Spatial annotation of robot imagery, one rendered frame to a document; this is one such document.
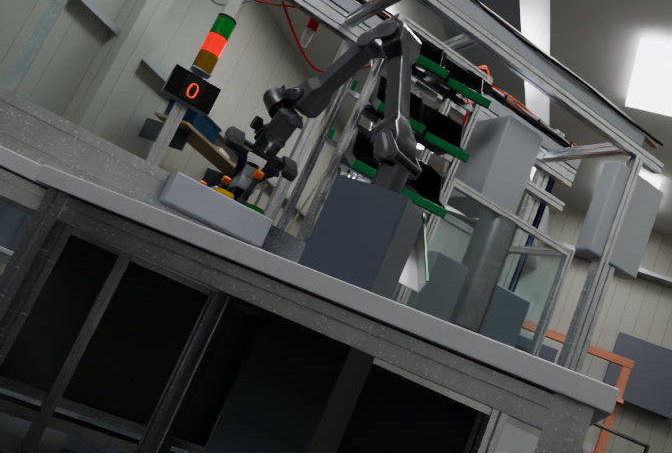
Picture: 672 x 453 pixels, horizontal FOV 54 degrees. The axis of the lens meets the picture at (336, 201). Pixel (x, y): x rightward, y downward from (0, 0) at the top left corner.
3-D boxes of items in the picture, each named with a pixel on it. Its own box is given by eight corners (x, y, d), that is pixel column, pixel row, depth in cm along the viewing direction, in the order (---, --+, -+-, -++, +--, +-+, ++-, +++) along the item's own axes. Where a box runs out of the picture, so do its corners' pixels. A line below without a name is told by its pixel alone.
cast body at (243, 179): (253, 194, 152) (266, 167, 154) (236, 186, 151) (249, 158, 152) (242, 195, 160) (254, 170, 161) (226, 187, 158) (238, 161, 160)
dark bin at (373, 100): (421, 134, 165) (436, 108, 164) (376, 110, 163) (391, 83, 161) (400, 116, 192) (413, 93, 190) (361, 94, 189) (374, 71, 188)
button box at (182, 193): (261, 248, 130) (274, 219, 131) (163, 199, 122) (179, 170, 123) (250, 246, 136) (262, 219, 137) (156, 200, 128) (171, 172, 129)
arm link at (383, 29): (421, 50, 138) (403, 25, 146) (399, 26, 133) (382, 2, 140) (318, 139, 147) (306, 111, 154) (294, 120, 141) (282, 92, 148)
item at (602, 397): (612, 414, 72) (620, 389, 73) (34, 179, 107) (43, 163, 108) (582, 431, 135) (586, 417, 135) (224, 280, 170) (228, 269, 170)
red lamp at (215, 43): (221, 57, 162) (229, 40, 163) (202, 46, 160) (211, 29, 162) (215, 61, 167) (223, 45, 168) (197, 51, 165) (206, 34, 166)
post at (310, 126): (242, 289, 264) (376, -1, 294) (232, 285, 263) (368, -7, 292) (239, 288, 269) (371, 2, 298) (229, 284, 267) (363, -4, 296)
